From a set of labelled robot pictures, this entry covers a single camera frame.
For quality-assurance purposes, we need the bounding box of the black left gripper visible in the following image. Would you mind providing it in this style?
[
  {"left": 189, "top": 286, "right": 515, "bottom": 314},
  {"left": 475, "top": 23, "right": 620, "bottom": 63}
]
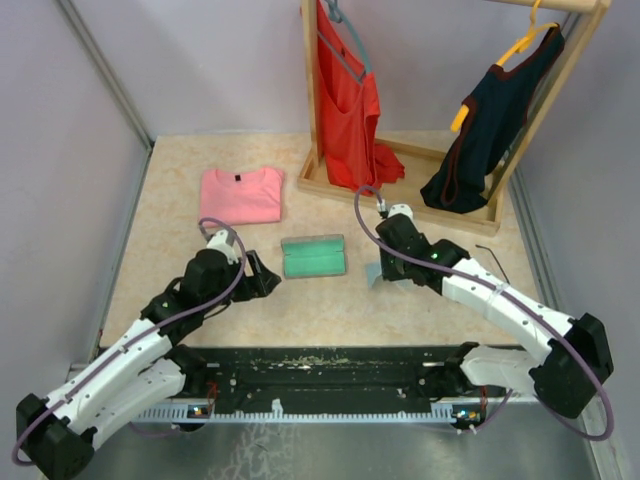
[{"left": 202, "top": 249, "right": 280, "bottom": 313}]

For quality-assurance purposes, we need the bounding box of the light blue cleaning cloth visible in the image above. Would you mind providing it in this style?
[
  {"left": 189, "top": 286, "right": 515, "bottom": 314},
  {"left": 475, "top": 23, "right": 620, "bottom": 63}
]
[{"left": 365, "top": 262, "right": 385, "bottom": 290}]

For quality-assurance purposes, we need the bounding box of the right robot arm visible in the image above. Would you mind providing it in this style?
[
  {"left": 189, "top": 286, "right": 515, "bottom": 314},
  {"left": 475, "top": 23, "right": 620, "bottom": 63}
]
[{"left": 376, "top": 207, "right": 613, "bottom": 419}]

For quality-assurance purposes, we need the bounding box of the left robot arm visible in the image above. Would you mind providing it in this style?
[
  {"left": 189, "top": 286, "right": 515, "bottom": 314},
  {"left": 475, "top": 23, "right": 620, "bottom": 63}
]
[{"left": 14, "top": 247, "right": 281, "bottom": 479}]

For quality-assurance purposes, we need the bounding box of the wooden clothes rack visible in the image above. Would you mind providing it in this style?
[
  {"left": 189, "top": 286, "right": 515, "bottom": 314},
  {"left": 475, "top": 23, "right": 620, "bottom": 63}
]
[{"left": 297, "top": 0, "right": 614, "bottom": 239}]

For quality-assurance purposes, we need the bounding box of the pink folded t-shirt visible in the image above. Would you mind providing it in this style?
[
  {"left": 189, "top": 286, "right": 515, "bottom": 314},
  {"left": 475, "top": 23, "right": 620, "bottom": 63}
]
[{"left": 198, "top": 167, "right": 285, "bottom": 226}]

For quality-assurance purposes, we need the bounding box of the red t-shirt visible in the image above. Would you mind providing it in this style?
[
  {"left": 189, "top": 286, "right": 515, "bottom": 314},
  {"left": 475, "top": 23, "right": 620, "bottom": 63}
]
[{"left": 316, "top": 1, "right": 405, "bottom": 191}]

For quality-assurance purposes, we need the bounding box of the navy tank top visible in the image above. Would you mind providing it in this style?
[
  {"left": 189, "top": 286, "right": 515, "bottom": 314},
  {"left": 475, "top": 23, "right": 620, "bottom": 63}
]
[{"left": 420, "top": 24, "right": 565, "bottom": 214}]

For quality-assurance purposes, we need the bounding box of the grey-blue hanger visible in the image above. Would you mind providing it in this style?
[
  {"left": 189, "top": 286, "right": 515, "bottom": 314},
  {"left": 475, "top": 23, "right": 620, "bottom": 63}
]
[{"left": 314, "top": 0, "right": 376, "bottom": 86}]

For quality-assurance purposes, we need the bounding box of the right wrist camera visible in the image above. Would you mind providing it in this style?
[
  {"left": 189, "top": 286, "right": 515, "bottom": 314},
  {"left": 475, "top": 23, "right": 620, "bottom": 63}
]
[{"left": 377, "top": 200, "right": 414, "bottom": 220}]

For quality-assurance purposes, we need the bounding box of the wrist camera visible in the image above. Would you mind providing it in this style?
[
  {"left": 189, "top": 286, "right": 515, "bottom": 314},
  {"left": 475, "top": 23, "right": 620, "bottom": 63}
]
[
  {"left": 206, "top": 229, "right": 239, "bottom": 265},
  {"left": 377, "top": 200, "right": 414, "bottom": 220}
]

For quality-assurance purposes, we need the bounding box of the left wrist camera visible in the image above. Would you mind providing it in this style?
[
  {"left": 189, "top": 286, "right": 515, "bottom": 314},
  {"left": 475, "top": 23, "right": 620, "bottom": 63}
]
[{"left": 206, "top": 229, "right": 239, "bottom": 265}]

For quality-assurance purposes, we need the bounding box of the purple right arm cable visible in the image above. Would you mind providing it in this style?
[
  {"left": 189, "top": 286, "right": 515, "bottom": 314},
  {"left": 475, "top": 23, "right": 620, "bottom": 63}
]
[{"left": 353, "top": 185, "right": 615, "bottom": 441}]

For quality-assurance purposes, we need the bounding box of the aluminium frame post left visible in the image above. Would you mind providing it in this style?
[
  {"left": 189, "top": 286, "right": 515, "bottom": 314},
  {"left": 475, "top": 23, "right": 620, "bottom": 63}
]
[{"left": 52, "top": 0, "right": 156, "bottom": 151}]

